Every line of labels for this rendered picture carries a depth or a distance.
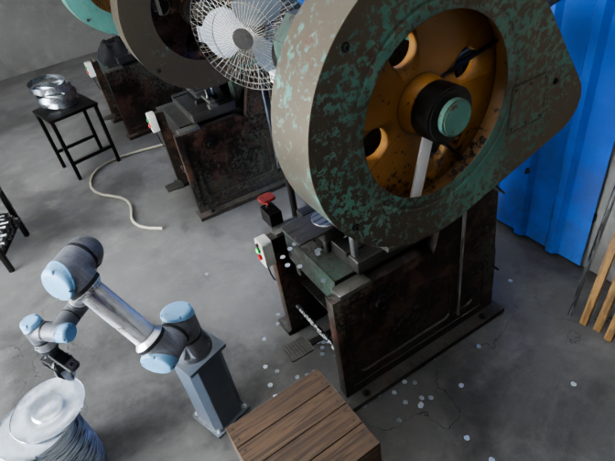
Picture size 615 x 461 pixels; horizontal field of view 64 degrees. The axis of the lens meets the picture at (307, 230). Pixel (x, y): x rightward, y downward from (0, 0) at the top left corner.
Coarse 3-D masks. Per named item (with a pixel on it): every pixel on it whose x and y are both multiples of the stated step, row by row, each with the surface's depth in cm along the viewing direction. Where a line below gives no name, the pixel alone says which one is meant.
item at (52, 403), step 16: (48, 384) 203; (64, 384) 202; (80, 384) 200; (32, 400) 198; (48, 400) 196; (64, 400) 195; (80, 400) 194; (16, 416) 192; (32, 416) 191; (48, 416) 190; (64, 416) 189; (16, 432) 187; (32, 432) 186; (48, 432) 185
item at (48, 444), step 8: (16, 408) 196; (8, 416) 194; (0, 424) 191; (8, 424) 191; (0, 432) 189; (8, 432) 188; (64, 432) 184; (8, 440) 185; (48, 440) 183; (56, 440) 183; (0, 448) 183; (8, 448) 183; (16, 448) 182; (24, 448) 182; (32, 448) 181; (40, 448) 181; (48, 448) 180; (0, 456) 180; (8, 456) 180; (16, 456) 179; (24, 456) 179; (32, 456) 179
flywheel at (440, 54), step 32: (416, 32) 122; (448, 32) 128; (480, 32) 134; (416, 64) 127; (448, 64) 133; (480, 64) 140; (384, 96) 126; (416, 96) 126; (448, 96) 122; (480, 96) 146; (384, 128) 132; (416, 128) 129; (448, 128) 125; (480, 128) 152; (384, 160) 137; (416, 160) 144; (448, 160) 152; (416, 192) 143
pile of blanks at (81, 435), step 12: (84, 420) 202; (72, 432) 189; (84, 432) 199; (60, 444) 184; (72, 444) 189; (84, 444) 196; (96, 444) 205; (36, 456) 179; (48, 456) 181; (60, 456) 185; (72, 456) 190; (84, 456) 197; (96, 456) 203
